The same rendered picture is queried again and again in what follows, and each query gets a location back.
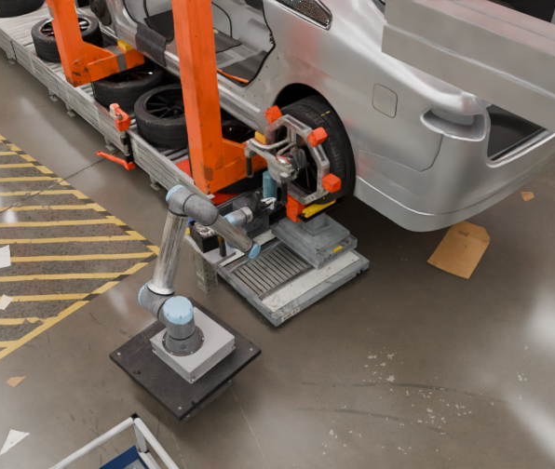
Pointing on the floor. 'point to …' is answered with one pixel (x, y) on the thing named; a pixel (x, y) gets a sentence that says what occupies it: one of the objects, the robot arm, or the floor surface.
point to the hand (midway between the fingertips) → (273, 198)
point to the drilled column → (207, 279)
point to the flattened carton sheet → (461, 249)
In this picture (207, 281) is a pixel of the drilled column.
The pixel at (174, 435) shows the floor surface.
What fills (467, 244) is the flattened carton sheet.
